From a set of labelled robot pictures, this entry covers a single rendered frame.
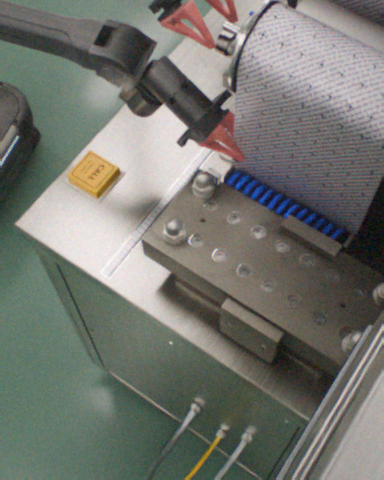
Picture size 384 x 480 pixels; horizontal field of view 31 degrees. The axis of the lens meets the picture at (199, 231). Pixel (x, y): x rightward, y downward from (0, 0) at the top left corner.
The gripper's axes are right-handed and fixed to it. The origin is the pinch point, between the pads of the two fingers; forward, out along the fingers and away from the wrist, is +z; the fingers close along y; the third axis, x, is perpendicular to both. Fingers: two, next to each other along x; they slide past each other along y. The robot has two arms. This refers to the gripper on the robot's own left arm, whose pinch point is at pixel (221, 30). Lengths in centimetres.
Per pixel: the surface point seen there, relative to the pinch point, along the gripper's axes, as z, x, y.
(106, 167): 8.9, -35.6, 12.5
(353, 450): 5, 56, 51
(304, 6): 6.4, 2.9, -12.4
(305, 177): 24.3, 0.8, 5.3
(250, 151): 17.6, -6.4, 5.2
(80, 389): 64, -110, 36
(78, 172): 6.2, -37.9, 16.2
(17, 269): 33, -136, 17
